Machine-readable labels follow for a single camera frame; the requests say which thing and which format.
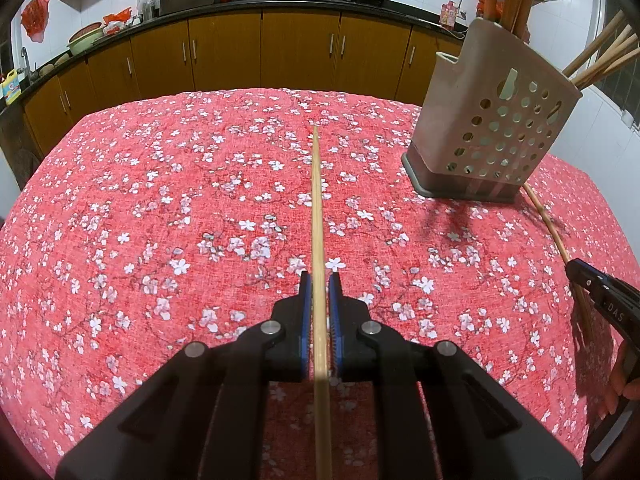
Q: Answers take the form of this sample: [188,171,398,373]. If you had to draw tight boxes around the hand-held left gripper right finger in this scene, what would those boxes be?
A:
[328,271,584,480]

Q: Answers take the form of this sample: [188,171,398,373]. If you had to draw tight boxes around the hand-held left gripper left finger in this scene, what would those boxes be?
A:
[55,270,315,480]

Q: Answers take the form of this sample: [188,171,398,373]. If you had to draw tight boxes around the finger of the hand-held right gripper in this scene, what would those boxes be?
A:
[566,258,640,343]

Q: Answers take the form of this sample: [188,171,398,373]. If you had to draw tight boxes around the grey perforated utensil holder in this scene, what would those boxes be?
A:
[401,16,583,204]

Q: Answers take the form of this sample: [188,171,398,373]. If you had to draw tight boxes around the person's right hand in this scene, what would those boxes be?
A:
[597,342,635,419]

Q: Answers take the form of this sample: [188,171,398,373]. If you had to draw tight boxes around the red floral tablecloth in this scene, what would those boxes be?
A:
[0,87,626,480]

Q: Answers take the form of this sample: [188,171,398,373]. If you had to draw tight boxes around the chopsticks inside holder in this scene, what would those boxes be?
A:
[580,10,640,131]

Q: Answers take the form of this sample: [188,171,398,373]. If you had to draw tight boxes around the brown wooden kitchen cabinets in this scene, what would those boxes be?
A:
[22,10,466,142]

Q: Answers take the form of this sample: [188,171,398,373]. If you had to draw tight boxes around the orange plastic bag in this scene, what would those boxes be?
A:
[103,7,133,36]

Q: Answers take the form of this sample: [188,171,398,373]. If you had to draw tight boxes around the green basin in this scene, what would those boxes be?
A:
[67,22,106,57]

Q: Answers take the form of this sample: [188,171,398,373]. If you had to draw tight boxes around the yellow detergent bottle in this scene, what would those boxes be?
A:
[1,70,22,106]

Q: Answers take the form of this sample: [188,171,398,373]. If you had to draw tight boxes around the red hanging plastic bag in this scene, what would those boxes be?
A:
[21,0,52,43]

